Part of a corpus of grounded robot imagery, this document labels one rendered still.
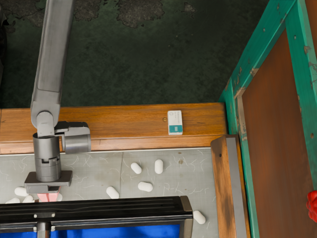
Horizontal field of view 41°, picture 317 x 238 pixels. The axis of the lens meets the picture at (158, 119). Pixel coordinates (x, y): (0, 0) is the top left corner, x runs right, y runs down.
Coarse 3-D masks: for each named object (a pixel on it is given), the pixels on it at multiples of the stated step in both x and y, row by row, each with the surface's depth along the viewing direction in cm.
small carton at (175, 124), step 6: (168, 114) 109; (174, 114) 109; (180, 114) 109; (168, 120) 108; (174, 120) 108; (180, 120) 109; (168, 126) 109; (174, 126) 108; (180, 126) 108; (168, 132) 109; (174, 132) 107; (180, 132) 108
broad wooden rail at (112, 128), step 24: (0, 120) 108; (24, 120) 108; (72, 120) 109; (96, 120) 109; (120, 120) 110; (144, 120) 110; (192, 120) 111; (216, 120) 111; (0, 144) 106; (24, 144) 107; (96, 144) 108; (120, 144) 109; (144, 144) 110; (168, 144) 110; (192, 144) 111
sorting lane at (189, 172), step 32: (0, 160) 107; (32, 160) 108; (64, 160) 108; (96, 160) 108; (128, 160) 109; (192, 160) 110; (0, 192) 104; (64, 192) 105; (96, 192) 106; (128, 192) 106; (160, 192) 107; (192, 192) 107
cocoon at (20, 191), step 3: (15, 189) 103; (18, 189) 103; (21, 189) 103; (24, 189) 103; (15, 192) 103; (18, 192) 103; (21, 192) 103; (24, 192) 103; (21, 195) 103; (24, 195) 103; (27, 195) 104
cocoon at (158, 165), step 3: (156, 162) 107; (159, 162) 107; (162, 162) 108; (156, 165) 107; (159, 165) 107; (162, 165) 107; (156, 168) 107; (159, 168) 107; (162, 168) 107; (156, 171) 107; (159, 171) 107
